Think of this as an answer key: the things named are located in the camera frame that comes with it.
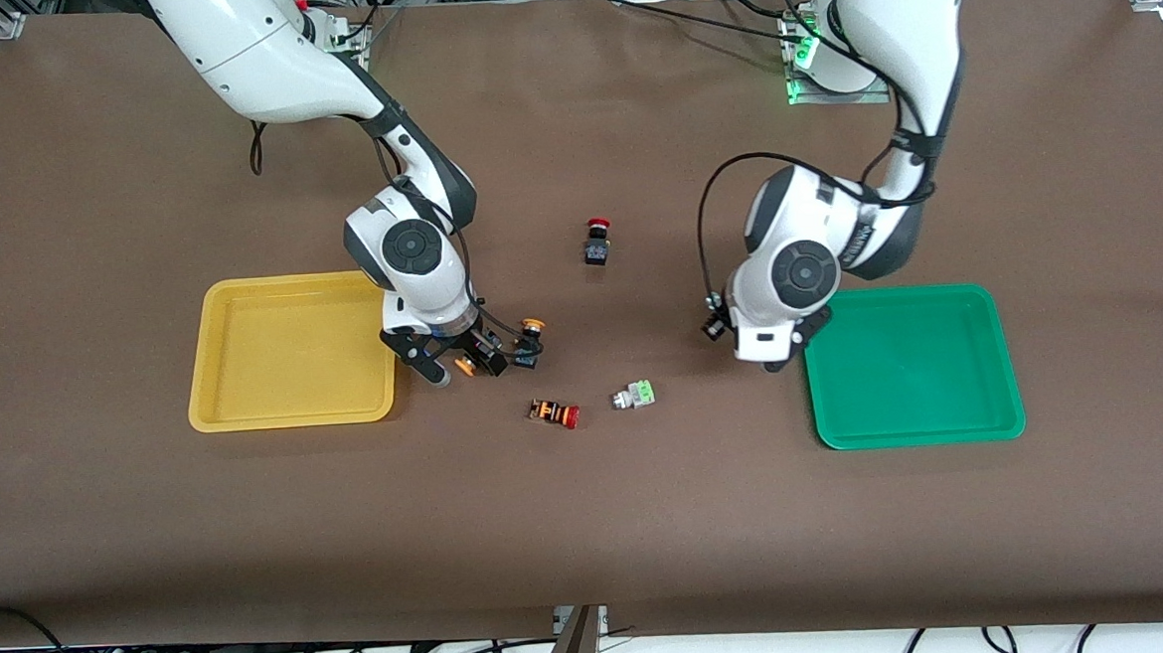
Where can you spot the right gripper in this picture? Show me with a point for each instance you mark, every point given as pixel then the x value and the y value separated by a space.
pixel 475 343

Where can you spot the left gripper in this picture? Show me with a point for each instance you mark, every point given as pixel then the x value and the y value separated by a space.
pixel 722 315

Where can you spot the yellow mushroom push button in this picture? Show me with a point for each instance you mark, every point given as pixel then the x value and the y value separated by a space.
pixel 528 354
pixel 464 366

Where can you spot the green button white body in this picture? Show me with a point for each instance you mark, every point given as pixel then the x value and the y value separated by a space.
pixel 640 394

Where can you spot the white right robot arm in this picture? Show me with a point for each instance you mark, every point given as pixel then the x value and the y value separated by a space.
pixel 259 55

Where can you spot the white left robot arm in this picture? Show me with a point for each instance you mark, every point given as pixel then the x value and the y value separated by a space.
pixel 894 21

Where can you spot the red button orange-black block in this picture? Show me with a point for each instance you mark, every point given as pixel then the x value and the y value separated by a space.
pixel 546 411

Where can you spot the green plastic tray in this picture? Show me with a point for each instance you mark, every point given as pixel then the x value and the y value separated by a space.
pixel 912 369

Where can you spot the red button blue block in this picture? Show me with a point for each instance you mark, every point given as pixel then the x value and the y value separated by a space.
pixel 596 251

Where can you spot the yellow plastic tray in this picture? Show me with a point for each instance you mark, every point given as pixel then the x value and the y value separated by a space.
pixel 284 352

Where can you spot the brown table mat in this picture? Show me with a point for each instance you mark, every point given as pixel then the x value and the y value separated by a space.
pixel 592 525

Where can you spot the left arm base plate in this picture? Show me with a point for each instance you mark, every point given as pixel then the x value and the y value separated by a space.
pixel 808 96

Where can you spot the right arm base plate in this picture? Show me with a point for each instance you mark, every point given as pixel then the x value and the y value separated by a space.
pixel 358 42

